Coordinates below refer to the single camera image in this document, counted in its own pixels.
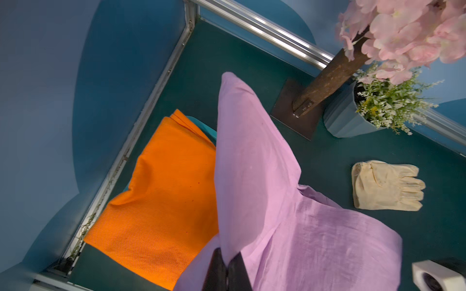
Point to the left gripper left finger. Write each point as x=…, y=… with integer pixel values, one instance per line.
x=217, y=274

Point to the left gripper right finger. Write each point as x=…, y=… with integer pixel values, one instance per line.
x=237, y=276

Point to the purple garment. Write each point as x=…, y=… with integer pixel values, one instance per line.
x=291, y=237

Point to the orange pants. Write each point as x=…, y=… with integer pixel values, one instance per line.
x=169, y=213

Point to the cream glove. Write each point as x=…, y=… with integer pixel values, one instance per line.
x=378, y=185

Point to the small potted green plant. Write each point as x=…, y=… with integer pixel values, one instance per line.
x=369, y=105

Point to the pink blossom artificial tree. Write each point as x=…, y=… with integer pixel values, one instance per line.
x=397, y=35

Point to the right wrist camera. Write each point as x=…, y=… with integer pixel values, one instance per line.
x=448, y=274

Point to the aluminium back frame bar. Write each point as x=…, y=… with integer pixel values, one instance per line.
x=233, y=13

